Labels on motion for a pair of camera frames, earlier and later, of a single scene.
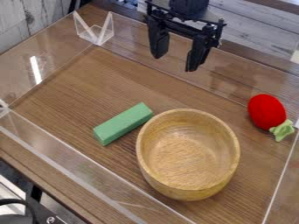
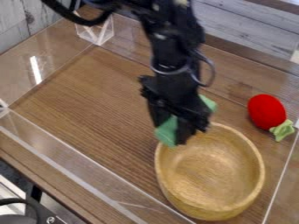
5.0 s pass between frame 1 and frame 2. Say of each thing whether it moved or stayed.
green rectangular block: moved
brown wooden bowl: moved
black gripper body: moved
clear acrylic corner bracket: stayed
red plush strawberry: stayed
